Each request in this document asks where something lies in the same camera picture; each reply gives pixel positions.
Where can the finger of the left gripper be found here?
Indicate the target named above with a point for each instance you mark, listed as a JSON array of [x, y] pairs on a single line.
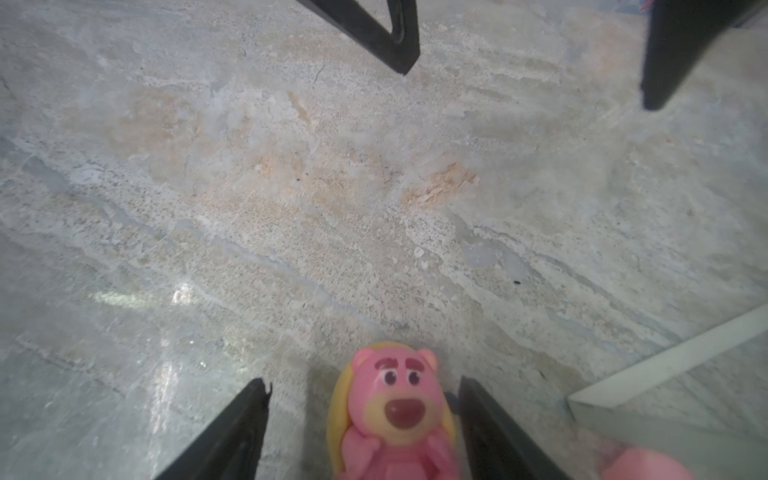
[[679, 34], [398, 48]]

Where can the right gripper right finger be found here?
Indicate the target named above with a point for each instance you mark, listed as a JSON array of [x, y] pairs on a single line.
[[497, 447]]

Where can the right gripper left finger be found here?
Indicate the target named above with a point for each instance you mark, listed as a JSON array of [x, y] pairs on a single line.
[[231, 445]]

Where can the pink bear donut toy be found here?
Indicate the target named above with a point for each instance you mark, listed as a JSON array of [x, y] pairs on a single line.
[[389, 418]]

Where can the pink pig toy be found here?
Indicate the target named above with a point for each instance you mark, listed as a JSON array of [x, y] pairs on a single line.
[[642, 464]]

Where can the white frame wooden two-tier shelf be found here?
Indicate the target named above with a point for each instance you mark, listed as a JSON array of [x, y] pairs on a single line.
[[702, 402]]

